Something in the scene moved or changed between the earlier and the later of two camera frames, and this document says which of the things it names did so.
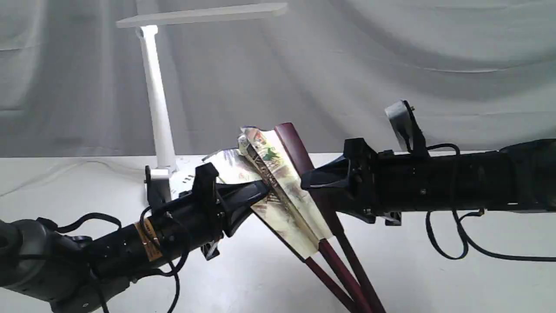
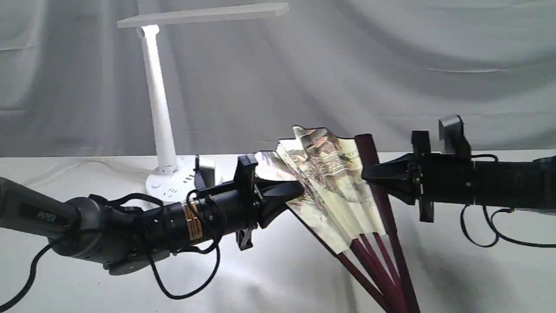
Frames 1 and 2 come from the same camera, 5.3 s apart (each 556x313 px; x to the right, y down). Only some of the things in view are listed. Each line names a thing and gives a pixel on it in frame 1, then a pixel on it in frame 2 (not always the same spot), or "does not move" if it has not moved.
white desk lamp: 180,173 does not move
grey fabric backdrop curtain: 73,84 does not move
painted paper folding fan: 295,212 -> 343,211
